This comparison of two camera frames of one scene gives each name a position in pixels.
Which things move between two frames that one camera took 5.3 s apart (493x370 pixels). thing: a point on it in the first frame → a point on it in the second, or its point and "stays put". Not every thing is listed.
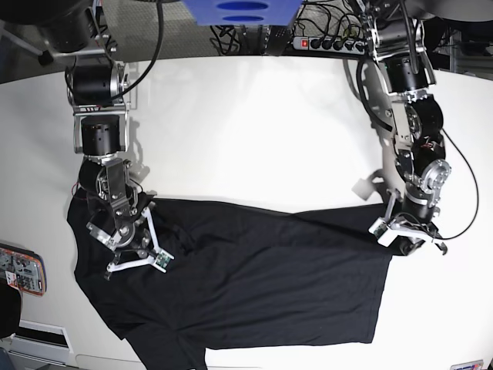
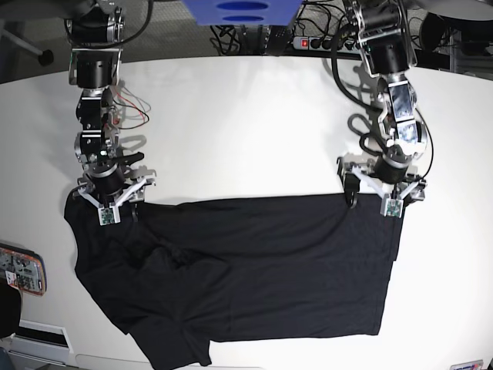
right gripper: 406,237 → 387,170
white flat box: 43,342 stays put
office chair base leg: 45,56 stays put
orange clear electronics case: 23,269 stays put
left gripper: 131,234 → 109,185
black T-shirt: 242,276 stays put
